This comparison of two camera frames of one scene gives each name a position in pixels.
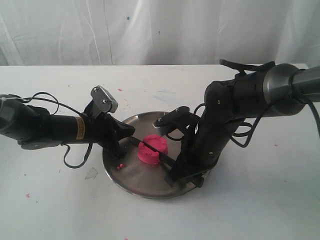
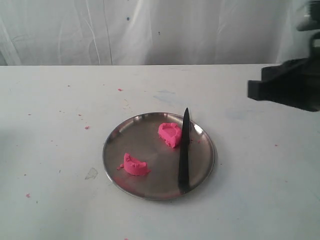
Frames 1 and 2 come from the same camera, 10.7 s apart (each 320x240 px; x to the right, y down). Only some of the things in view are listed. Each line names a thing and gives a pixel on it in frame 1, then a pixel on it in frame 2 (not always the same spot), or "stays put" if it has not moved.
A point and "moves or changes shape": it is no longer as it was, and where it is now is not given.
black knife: [164, 157] moves or changes shape
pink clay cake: [155, 142] to [170, 133]
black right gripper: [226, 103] to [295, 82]
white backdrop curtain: [158, 32] stays put
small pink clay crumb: [121, 165] stays put
